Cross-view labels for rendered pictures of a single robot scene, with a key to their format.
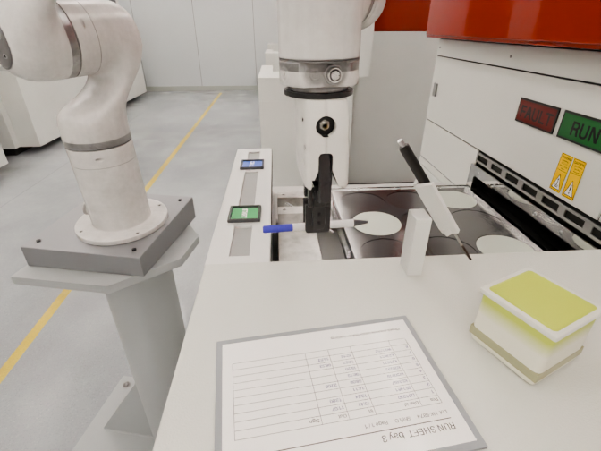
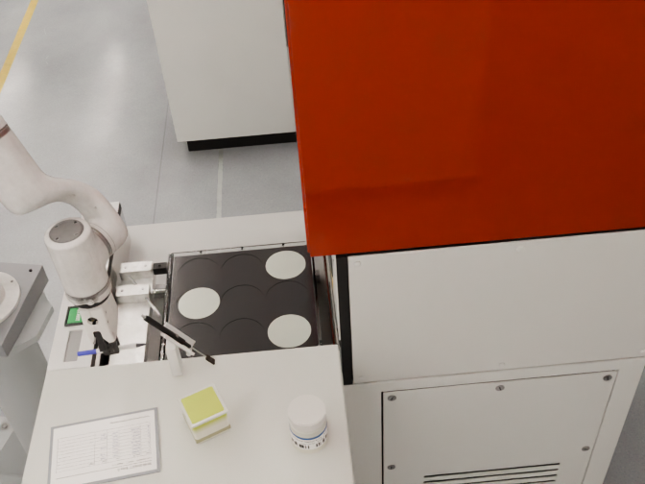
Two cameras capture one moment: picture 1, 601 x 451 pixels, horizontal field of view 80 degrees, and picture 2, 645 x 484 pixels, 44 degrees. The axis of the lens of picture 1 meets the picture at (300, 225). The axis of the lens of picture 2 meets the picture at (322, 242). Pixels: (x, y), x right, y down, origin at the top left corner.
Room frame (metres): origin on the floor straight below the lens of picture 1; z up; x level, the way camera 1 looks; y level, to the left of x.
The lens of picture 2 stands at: (-0.64, -0.52, 2.28)
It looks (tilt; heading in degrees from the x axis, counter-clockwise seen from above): 43 degrees down; 2
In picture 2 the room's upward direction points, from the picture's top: 4 degrees counter-clockwise
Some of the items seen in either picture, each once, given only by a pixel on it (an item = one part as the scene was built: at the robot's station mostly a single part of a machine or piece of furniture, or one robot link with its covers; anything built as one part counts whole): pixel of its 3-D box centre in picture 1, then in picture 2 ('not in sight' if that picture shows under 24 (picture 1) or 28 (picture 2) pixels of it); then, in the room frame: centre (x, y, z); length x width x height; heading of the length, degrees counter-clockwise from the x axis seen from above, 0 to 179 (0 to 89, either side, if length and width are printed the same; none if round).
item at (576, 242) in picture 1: (519, 217); (329, 289); (0.68, -0.47, 0.89); 0.44 x 0.02 x 0.10; 4
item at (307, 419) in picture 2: not in sight; (308, 423); (0.22, -0.43, 1.01); 0.07 x 0.07 x 0.10
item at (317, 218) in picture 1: (319, 212); (107, 347); (0.39, -0.02, 1.05); 0.03 x 0.03 x 0.07; 8
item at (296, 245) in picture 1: (298, 245); (132, 326); (0.62, 0.00, 0.87); 0.36 x 0.08 x 0.03; 4
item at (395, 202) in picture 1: (425, 223); (242, 301); (0.65, -0.26, 0.90); 0.34 x 0.34 x 0.01; 4
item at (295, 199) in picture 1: (294, 199); (136, 270); (0.77, 0.01, 0.89); 0.08 x 0.03 x 0.03; 94
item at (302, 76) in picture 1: (318, 73); (87, 287); (0.41, -0.02, 1.21); 0.09 x 0.08 x 0.03; 8
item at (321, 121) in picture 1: (317, 131); (96, 308); (0.41, -0.02, 1.15); 0.10 x 0.07 x 0.11; 8
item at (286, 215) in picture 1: (296, 215); (133, 293); (0.69, 0.01, 0.89); 0.08 x 0.03 x 0.03; 94
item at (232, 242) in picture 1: (250, 216); (93, 297); (0.69, 0.11, 0.89); 0.55 x 0.09 x 0.14; 4
